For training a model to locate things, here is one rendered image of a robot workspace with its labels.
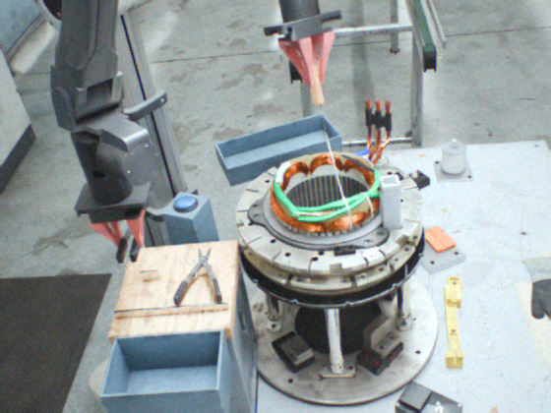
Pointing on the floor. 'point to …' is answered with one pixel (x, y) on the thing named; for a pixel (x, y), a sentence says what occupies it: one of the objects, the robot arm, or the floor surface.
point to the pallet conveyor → (423, 48)
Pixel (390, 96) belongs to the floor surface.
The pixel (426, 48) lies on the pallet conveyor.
